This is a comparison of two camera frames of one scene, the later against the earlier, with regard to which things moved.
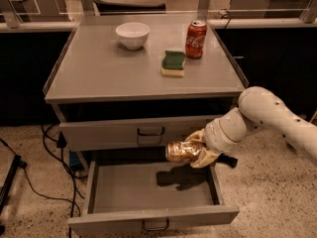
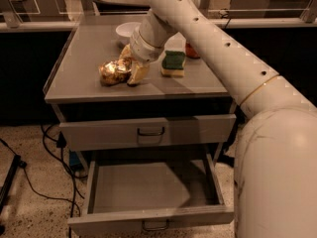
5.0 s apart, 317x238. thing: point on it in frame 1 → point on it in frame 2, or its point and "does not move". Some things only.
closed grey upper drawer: (148, 133) does not move
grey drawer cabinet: (123, 90) does not move
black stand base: (11, 180) does not move
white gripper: (216, 137) → (143, 50)
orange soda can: (183, 151) → (115, 71)
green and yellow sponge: (172, 63) does not move
